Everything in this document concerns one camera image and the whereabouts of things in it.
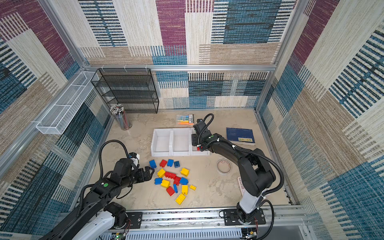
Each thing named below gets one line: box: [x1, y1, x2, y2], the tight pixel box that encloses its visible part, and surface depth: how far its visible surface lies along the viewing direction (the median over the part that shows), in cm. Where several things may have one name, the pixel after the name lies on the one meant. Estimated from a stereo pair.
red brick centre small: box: [173, 176, 181, 186], surface depth 87 cm
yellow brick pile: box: [157, 168, 166, 178], surface depth 88 cm
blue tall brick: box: [149, 159, 157, 169], surface depth 92 cm
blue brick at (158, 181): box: [154, 177, 163, 185], surface depth 87 cm
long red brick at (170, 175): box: [164, 171, 177, 180], surface depth 88 cm
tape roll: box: [217, 159, 231, 173], surface depth 93 cm
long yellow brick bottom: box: [175, 193, 186, 205], surface depth 80 cm
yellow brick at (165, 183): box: [161, 179, 170, 188], surface depth 84 cm
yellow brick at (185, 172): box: [180, 168, 190, 177], surface depth 89 cm
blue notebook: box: [226, 127, 256, 146], surface depth 107 cm
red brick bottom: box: [166, 186, 175, 197], surface depth 83 cm
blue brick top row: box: [167, 159, 174, 167], surface depth 94 cm
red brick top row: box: [159, 159, 168, 168], surface depth 93 cm
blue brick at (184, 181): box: [180, 177, 189, 185], surface depth 86 cm
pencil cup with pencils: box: [109, 103, 133, 131], surface depth 101 cm
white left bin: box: [151, 128, 172, 157], surface depth 99 cm
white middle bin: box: [170, 128, 193, 157], surface depth 99 cm
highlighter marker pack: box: [176, 114, 194, 125], surface depth 114 cm
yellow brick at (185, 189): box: [182, 185, 189, 196], surface depth 83 cm
